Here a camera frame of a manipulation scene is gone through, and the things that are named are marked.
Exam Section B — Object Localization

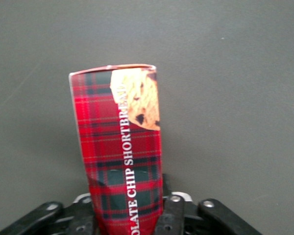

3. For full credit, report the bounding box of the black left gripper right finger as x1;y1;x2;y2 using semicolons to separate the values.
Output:
156;173;263;235

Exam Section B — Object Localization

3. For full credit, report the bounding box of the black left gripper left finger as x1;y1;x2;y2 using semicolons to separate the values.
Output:
0;192;98;235

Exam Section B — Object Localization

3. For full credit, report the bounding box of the red tartan cookie box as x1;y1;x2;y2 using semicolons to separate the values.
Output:
68;64;164;235

